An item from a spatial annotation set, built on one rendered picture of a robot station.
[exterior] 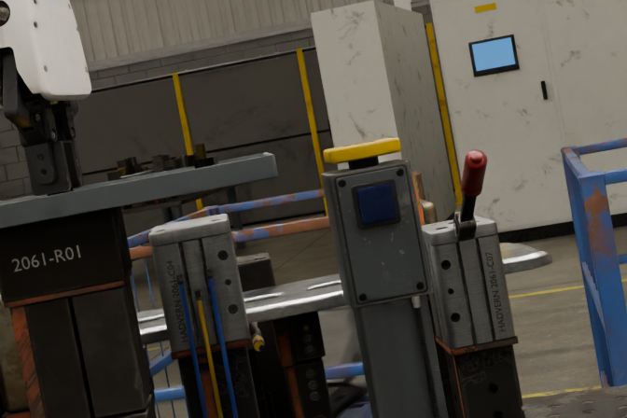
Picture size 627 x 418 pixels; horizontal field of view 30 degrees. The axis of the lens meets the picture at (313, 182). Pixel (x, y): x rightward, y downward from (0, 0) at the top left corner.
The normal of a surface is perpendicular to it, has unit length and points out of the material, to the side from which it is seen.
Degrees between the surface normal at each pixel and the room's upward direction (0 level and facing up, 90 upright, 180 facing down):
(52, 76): 89
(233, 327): 90
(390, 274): 90
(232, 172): 90
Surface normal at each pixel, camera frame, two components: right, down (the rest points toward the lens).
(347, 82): -0.24, 0.10
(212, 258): 0.08, 0.04
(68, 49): 0.96, -0.17
